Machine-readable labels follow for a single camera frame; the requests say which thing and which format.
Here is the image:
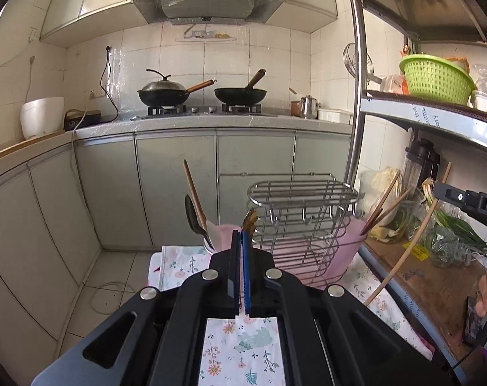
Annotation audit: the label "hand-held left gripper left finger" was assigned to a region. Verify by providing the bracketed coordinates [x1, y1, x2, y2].
[30, 230, 242, 386]

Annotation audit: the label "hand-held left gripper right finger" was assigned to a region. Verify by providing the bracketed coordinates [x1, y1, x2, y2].
[242, 229, 449, 386]

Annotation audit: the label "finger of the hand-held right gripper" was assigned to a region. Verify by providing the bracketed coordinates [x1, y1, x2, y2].
[433, 182, 479, 215]

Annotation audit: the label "small pink plastic cup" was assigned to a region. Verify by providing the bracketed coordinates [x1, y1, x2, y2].
[203, 223, 244, 254]

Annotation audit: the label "black plastic spoon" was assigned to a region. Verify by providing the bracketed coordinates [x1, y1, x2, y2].
[185, 194, 215, 250]

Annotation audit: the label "metal wire utensil rack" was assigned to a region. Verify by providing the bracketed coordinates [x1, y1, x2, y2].
[217, 172, 367, 290]

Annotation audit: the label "large pink plastic cup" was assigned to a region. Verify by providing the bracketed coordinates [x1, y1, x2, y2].
[268, 213, 369, 290]

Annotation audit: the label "green onions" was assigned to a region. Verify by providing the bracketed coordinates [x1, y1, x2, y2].
[422, 178, 487, 254]

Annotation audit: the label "black blender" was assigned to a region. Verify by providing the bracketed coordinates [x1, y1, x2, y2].
[402, 137, 441, 188]

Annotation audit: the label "dark leafy greens bag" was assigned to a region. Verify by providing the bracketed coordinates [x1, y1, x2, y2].
[422, 225, 475, 268]

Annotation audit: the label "clear bag of greens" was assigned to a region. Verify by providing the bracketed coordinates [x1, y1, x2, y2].
[370, 193, 425, 244]

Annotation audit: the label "floral white cloth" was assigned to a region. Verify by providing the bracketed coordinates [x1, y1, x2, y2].
[147, 245, 433, 386]

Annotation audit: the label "pale vegetable bag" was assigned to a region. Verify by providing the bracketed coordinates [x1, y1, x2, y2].
[359, 167, 401, 210]

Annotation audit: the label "metal shelf rack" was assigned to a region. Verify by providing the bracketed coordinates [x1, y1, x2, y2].
[344, 0, 487, 386]

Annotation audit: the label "white plastic box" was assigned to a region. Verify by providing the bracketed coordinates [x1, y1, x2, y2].
[471, 90, 487, 118]

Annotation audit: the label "brown wooden board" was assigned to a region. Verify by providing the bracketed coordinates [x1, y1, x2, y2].
[364, 235, 487, 356]

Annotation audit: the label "green plastic basket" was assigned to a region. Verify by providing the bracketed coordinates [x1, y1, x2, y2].
[399, 54, 476, 105]

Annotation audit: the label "grey lower cabinets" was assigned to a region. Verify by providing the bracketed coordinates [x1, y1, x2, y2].
[0, 126, 354, 371]

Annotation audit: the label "grey cabinets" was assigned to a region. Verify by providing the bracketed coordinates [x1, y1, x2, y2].
[38, 0, 341, 49]
[0, 126, 354, 371]

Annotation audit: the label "plastic food packet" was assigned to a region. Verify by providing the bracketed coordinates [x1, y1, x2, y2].
[380, 74, 407, 94]

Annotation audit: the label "white rectangular dish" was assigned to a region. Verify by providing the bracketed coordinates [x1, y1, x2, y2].
[318, 107, 354, 124]

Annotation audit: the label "metal strainer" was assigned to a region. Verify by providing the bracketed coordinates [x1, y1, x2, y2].
[343, 42, 383, 85]

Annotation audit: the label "metal kettle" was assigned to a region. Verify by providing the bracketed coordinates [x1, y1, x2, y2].
[299, 95, 320, 120]

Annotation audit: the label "gas stove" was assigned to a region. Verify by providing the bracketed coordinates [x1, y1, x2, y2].
[131, 104, 276, 120]

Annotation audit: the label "brown pot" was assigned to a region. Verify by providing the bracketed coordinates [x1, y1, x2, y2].
[289, 87, 304, 116]

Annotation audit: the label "black wok without lid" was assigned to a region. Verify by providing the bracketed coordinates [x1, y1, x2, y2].
[214, 69, 267, 105]

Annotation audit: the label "black wok with lid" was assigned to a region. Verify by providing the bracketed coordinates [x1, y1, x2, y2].
[138, 69, 215, 106]

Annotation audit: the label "dark brown appliance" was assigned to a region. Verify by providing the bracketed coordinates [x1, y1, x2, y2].
[63, 109, 103, 131]

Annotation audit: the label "white rice cooker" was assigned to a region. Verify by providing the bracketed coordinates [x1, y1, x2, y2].
[20, 96, 65, 141]

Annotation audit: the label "range hood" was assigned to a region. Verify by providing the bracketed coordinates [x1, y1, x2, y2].
[127, 0, 291, 29]

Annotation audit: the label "grey upper cabinets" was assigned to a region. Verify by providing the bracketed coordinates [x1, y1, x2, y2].
[38, 0, 341, 49]

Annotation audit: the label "white power cable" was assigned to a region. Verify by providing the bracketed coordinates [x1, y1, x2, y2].
[69, 110, 87, 258]

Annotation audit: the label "black power cable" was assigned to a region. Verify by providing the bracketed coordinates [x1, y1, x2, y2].
[100, 46, 119, 122]

